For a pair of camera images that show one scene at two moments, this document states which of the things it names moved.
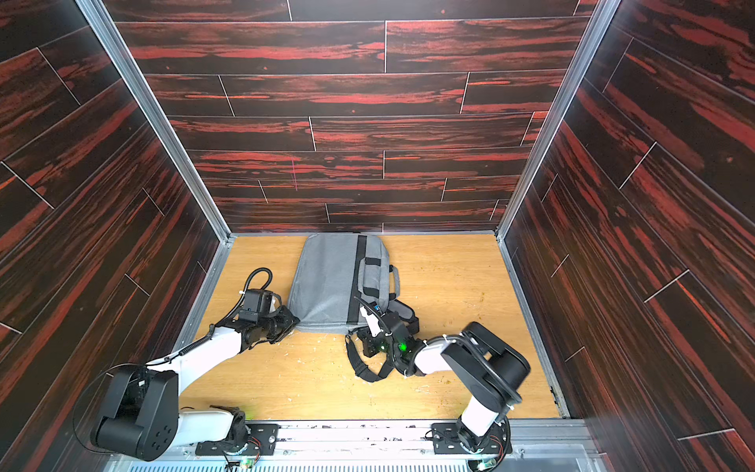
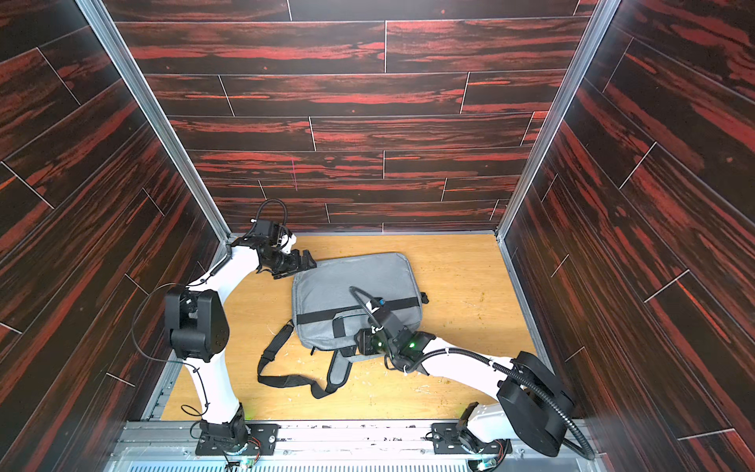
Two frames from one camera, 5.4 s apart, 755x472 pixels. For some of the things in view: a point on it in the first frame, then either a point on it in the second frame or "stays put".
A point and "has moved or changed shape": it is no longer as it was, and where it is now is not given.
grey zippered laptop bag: x=331 y=272 has moved or changed shape
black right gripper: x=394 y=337 stays put
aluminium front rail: x=540 y=445 stays put
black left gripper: x=290 y=323 -> x=295 y=265
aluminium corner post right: x=599 y=24 stays put
